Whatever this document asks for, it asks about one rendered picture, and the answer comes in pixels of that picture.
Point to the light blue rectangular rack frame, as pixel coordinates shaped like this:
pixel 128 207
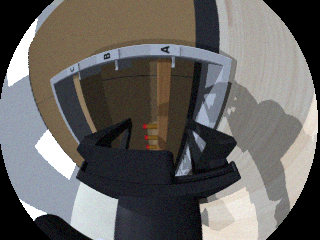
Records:
pixel 214 78

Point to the brown wooden shelf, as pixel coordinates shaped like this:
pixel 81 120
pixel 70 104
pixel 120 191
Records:
pixel 164 72

